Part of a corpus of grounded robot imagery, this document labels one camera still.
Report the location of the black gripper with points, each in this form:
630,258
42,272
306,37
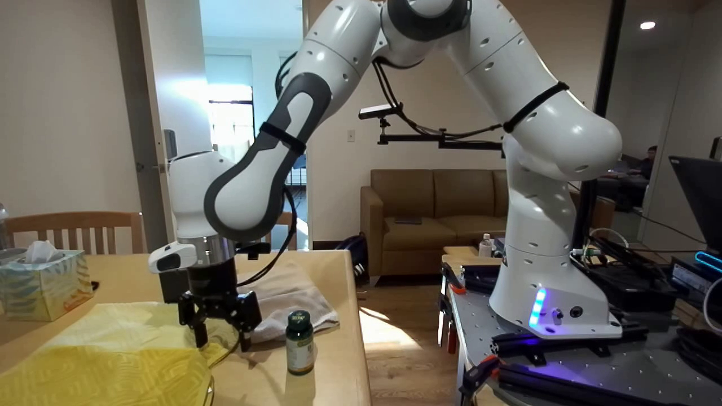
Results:
213,280

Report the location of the yellow patterned towel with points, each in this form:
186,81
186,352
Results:
104,352

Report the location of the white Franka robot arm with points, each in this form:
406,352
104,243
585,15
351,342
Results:
555,227

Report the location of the beige plain cloth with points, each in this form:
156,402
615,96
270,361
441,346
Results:
301,297

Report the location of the small green pill bottle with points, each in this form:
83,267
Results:
301,346

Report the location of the black bag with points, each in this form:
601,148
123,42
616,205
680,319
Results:
356,260

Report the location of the wooden slat-back chair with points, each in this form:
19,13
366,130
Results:
75,222

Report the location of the patterned tissue box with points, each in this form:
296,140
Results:
42,284

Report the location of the brown leather sofa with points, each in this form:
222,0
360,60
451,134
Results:
421,204

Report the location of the low wooden coffee table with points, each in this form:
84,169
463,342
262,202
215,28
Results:
463,255

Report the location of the long black clamp bar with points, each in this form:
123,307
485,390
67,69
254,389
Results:
587,386

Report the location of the black electronics box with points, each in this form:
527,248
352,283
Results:
624,278

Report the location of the black vertical pole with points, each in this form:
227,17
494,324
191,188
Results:
610,52

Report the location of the blue lit black device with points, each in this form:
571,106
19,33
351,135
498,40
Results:
710,263

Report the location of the dark laptop screen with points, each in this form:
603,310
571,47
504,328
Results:
702,199

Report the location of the round ceiling light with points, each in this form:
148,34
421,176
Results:
649,25

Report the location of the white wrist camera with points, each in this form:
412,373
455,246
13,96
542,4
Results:
172,258

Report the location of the stereo camera on mount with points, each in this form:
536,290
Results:
376,111

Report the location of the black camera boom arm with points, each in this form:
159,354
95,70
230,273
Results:
465,142

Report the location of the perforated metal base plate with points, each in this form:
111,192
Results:
661,376

